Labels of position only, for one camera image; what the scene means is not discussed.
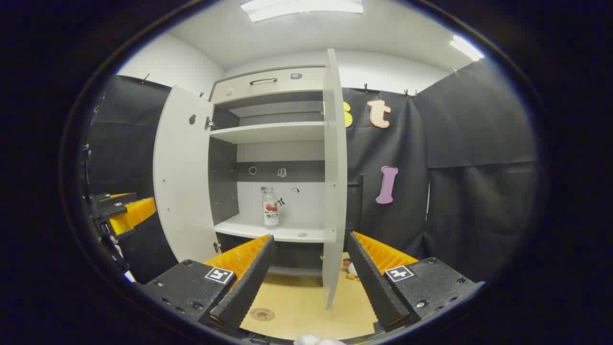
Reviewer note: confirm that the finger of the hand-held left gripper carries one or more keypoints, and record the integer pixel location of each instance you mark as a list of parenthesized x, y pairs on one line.
[(136, 213)]

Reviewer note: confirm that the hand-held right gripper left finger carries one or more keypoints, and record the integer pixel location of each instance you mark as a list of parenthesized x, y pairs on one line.
[(249, 280)]

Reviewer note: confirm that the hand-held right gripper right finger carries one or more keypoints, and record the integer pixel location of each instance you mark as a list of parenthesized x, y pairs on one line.
[(371, 280)]

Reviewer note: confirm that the round cork coaster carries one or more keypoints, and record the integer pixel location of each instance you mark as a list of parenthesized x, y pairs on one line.
[(262, 314)]

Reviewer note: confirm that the grey cabinet door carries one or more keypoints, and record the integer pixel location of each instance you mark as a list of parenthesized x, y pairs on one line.
[(182, 182), (334, 191)]

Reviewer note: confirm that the clear bottle red label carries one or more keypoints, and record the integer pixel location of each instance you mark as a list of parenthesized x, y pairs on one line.
[(270, 211)]

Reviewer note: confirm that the grey cabinet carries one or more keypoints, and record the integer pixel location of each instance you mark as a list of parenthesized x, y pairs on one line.
[(282, 132)]

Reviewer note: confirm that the grey cabinet drawer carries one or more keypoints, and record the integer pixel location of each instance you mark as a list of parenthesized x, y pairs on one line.
[(278, 86)]

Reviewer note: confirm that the penguin plush toy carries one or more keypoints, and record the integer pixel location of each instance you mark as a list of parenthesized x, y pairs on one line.
[(349, 269)]

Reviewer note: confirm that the black backdrop cloth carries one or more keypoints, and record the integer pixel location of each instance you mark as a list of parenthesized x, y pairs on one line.
[(479, 191)]

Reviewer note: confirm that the small ceiling light panel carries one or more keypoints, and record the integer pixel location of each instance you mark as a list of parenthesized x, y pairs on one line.
[(465, 47)]

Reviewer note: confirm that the large ceiling light panel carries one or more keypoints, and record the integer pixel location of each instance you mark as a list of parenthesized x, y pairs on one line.
[(301, 8)]

